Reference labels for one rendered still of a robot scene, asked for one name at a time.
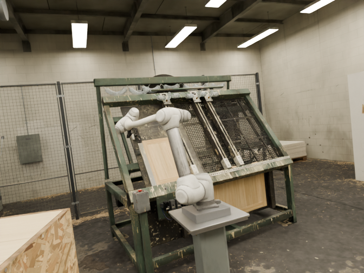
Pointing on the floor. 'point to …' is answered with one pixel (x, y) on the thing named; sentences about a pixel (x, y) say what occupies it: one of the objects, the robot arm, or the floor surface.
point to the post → (146, 242)
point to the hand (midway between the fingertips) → (128, 135)
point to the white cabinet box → (357, 120)
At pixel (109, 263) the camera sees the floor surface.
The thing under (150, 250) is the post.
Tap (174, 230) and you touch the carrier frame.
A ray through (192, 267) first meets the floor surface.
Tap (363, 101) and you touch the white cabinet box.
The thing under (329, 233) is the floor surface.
